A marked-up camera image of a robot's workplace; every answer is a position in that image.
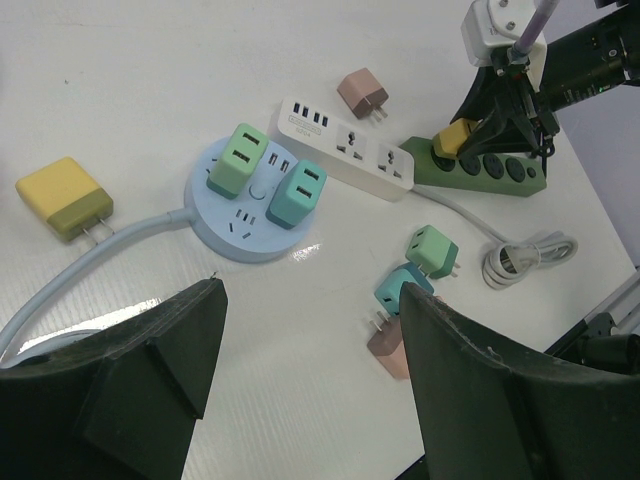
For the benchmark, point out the green plug adapter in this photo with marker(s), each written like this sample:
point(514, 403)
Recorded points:
point(433, 253)
point(238, 161)

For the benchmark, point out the yellow plug adapter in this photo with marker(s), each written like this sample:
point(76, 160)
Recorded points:
point(65, 197)
point(448, 141)

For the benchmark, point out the pink plug adapter left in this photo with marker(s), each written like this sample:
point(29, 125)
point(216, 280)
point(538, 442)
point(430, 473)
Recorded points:
point(387, 345)

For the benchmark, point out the teal plug adapter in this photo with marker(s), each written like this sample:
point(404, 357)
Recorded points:
point(297, 195)
point(389, 291)

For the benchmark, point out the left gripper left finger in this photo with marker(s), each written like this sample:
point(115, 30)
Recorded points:
point(119, 404)

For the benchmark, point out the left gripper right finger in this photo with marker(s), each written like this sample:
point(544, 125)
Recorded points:
point(492, 408)

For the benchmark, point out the brown pink plug adapter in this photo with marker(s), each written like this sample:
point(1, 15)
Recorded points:
point(364, 94)

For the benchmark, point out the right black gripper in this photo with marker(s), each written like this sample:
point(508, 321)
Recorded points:
point(510, 116)

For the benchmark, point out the green power strip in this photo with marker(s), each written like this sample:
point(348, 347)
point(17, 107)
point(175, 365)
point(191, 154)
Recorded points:
point(488, 173)

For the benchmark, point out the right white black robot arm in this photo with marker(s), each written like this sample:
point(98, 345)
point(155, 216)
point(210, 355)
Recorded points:
point(581, 65)

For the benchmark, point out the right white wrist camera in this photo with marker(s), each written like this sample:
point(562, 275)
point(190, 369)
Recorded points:
point(491, 24)

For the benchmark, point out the white power strip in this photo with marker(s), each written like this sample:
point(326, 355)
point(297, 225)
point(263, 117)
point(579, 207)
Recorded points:
point(344, 151)

